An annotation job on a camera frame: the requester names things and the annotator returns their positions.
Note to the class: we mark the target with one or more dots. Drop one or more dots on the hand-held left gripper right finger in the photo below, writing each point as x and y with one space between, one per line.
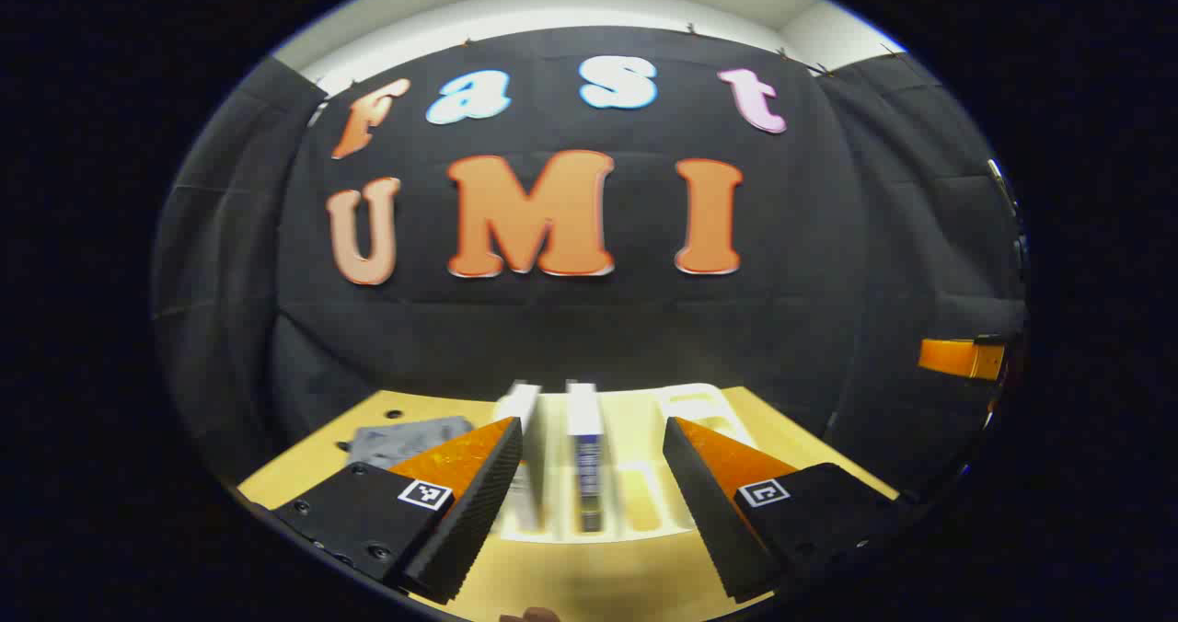
709 512

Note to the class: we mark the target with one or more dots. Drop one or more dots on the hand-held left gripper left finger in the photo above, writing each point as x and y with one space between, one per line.
479 502

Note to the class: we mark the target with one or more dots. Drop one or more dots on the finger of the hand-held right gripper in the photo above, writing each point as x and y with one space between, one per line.
957 359

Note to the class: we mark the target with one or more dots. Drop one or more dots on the white bookshelf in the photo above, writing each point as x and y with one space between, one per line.
635 493

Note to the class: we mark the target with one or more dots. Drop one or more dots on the grey schoolbag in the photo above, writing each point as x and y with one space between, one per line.
405 440

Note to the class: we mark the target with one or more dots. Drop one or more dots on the portrait cover book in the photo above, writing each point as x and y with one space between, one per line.
525 410

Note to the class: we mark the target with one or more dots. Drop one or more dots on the blue spine book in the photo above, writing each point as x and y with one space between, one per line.
585 456

